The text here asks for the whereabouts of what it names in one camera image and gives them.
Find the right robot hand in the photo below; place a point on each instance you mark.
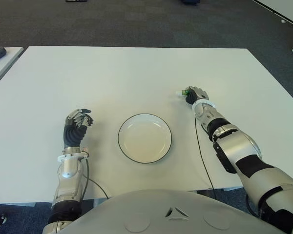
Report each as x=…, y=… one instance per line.
x=197, y=95

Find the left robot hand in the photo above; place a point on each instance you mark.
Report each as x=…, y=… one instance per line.
x=74, y=131

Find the green white toothpaste tube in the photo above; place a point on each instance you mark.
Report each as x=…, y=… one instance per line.
x=178, y=92

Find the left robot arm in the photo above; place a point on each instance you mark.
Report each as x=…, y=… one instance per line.
x=68, y=168

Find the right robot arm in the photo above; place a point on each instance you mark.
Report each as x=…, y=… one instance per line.
x=236, y=151

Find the white plate black rim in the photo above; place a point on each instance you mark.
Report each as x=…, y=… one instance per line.
x=144, y=139

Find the dark bulky floor item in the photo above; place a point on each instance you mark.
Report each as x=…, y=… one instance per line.
x=190, y=1

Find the white side table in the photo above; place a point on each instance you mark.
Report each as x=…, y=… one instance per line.
x=6, y=64

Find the silver robot torso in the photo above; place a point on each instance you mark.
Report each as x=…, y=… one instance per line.
x=149, y=212

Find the white background table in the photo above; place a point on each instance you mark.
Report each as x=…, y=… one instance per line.
x=283, y=7

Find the flat black floor item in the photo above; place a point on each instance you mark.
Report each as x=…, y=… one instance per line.
x=75, y=0

